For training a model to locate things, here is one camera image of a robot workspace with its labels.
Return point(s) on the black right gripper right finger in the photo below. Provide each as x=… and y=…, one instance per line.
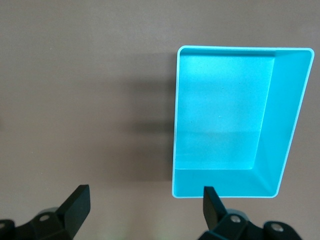
x=215, y=215

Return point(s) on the blue plastic box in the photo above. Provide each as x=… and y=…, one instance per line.
x=220, y=107

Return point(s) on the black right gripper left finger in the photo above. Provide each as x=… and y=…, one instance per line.
x=72, y=210

